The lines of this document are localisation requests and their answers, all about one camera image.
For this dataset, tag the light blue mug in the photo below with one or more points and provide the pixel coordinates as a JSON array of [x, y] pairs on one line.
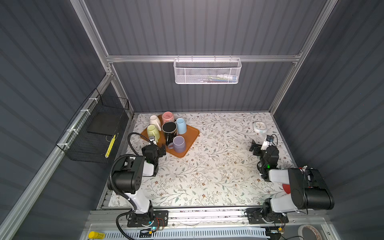
[[181, 125]]

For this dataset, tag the black wire basket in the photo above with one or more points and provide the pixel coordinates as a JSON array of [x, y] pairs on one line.
[[87, 138]]

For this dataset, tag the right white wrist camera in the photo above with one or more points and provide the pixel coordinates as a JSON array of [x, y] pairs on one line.
[[269, 140]]

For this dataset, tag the pink mug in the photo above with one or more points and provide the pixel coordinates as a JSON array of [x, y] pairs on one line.
[[168, 117]]

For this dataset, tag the tape roll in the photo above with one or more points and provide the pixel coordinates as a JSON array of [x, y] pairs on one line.
[[311, 231]]

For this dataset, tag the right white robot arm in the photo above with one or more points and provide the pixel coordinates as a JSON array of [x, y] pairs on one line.
[[305, 188]]

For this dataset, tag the purple mug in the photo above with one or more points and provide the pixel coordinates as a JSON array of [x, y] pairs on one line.
[[178, 144]]

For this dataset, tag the red pencil cup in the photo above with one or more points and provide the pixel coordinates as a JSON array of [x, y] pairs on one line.
[[286, 188]]

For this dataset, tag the white wire basket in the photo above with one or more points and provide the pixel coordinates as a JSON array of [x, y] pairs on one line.
[[207, 71]]

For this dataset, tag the white mug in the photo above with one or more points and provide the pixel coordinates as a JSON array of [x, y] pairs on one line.
[[154, 120]]

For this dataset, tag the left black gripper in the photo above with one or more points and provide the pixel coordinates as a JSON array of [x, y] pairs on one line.
[[160, 151]]

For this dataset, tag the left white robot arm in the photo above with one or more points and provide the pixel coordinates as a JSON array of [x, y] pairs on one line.
[[125, 180]]

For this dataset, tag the yellow marker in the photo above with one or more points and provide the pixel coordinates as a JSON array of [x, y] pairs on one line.
[[96, 235]]

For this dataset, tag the black mug red inside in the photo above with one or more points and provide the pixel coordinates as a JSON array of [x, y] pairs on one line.
[[170, 131]]

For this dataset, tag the orange plastic tray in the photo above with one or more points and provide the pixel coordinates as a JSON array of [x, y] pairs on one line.
[[190, 136]]

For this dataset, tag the yellow ruler in basket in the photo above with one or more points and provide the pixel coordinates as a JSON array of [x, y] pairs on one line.
[[110, 147]]

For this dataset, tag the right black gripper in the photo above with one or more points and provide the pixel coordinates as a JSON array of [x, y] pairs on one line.
[[257, 148]]

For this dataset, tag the white ribbed cable duct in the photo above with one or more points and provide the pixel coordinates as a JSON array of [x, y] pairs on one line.
[[203, 233]]

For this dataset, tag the light green mug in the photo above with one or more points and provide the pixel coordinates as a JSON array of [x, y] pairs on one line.
[[153, 131]]

